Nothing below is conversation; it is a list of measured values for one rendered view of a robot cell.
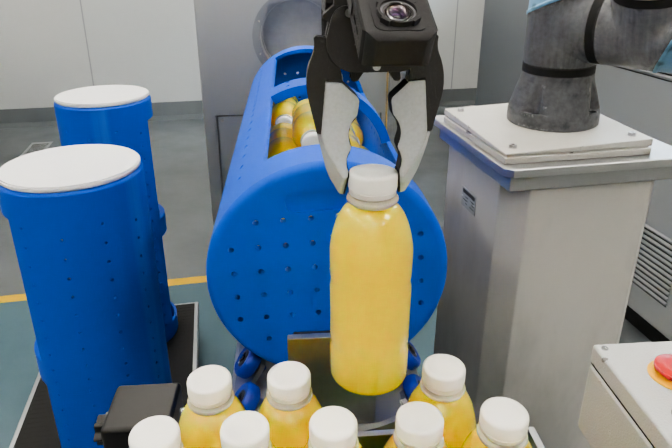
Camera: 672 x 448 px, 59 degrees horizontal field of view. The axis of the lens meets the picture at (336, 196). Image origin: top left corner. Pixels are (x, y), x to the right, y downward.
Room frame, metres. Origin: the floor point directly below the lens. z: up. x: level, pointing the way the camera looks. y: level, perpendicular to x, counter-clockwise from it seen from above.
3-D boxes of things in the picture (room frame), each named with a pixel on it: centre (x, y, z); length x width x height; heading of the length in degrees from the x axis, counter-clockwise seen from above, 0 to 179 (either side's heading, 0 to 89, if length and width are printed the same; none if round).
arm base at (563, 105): (0.99, -0.37, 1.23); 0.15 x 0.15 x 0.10
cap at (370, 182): (0.43, -0.03, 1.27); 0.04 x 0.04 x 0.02
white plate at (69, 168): (1.16, 0.55, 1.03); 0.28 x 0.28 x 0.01
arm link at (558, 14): (0.98, -0.37, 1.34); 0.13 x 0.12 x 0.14; 45
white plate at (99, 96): (1.82, 0.73, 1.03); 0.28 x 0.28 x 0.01
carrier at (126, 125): (1.82, 0.73, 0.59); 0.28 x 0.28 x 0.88
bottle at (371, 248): (0.43, -0.03, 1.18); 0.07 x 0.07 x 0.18
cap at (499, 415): (0.38, -0.14, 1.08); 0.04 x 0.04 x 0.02
